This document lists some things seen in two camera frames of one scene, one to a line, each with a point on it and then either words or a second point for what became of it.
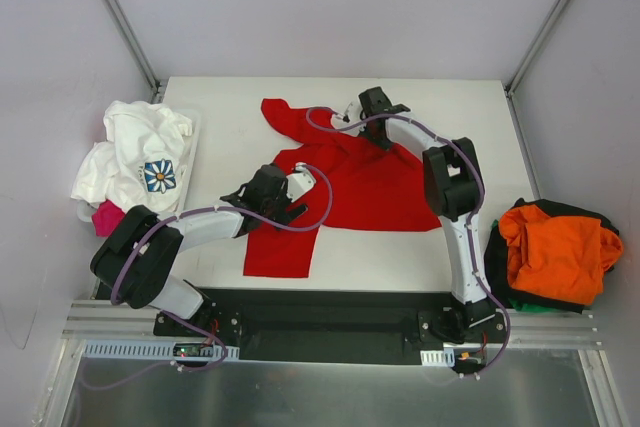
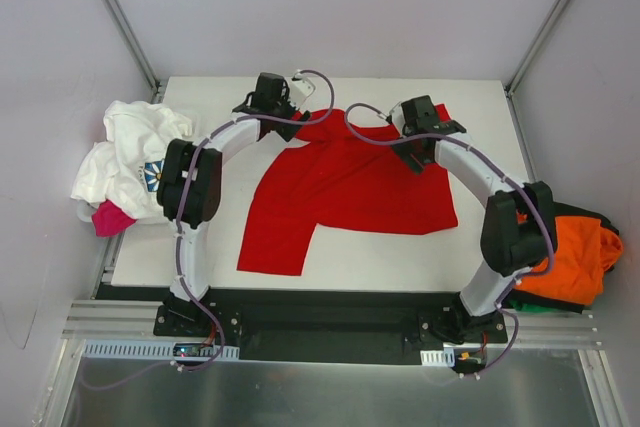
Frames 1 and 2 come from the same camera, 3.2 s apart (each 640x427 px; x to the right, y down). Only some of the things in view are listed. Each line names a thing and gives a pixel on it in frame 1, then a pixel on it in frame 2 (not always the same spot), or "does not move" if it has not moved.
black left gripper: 273,198 -> 288,123
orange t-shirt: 560,258 does not move
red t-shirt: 360,187 does not move
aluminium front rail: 105,322 does not move
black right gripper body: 379,123 -> 417,156
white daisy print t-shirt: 140,163 does not move
